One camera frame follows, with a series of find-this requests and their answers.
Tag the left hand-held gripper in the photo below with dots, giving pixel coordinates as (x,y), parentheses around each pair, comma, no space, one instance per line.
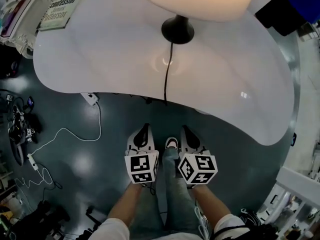
(141,166)

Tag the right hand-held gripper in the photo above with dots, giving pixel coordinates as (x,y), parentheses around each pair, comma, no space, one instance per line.
(197,169)

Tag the table lamp with cream shade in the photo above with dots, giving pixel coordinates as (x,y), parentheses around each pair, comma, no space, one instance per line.
(195,1)

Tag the person's left forearm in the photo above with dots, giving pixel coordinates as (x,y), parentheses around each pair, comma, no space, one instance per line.
(125,204)

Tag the person's right forearm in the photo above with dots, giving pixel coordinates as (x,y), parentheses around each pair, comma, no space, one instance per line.
(212,201)

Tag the black shoulder bag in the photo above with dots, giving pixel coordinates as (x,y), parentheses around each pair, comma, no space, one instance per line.
(240,234)

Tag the person's right shoe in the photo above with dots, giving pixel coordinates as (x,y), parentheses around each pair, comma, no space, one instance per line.
(172,142)

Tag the person's right leg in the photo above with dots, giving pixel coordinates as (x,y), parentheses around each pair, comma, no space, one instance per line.
(177,196)

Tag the person's leg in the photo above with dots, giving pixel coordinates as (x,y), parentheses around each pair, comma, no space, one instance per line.
(147,209)
(177,196)

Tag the person's left leg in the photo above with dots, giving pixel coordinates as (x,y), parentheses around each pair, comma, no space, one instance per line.
(147,209)

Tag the large white power strip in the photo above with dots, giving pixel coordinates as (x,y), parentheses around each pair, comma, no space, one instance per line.
(90,98)

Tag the white curved vanity desk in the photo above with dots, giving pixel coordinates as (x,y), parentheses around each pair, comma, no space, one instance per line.
(225,84)

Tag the person's white shirt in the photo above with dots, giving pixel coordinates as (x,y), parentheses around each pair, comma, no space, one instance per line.
(110,231)

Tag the small black blue device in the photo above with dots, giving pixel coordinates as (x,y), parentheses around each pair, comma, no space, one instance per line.
(294,139)

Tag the white storage rack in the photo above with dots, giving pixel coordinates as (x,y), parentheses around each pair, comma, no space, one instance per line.
(295,181)

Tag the small white power strip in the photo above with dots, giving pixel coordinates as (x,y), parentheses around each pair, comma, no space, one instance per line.
(33,162)

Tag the black equipment bag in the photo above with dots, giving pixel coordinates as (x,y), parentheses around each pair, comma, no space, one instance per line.
(42,221)

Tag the large black case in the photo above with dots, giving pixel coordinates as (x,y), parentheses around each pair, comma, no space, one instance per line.
(7,66)

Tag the thick paperback book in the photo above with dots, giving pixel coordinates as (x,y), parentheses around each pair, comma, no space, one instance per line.
(62,6)

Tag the grey shelf cabinet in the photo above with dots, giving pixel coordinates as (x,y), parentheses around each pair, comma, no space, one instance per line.
(310,31)

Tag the white carved dressing table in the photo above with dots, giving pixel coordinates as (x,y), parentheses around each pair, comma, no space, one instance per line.
(35,11)

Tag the red hardcover book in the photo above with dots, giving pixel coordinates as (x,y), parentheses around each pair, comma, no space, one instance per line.
(15,16)

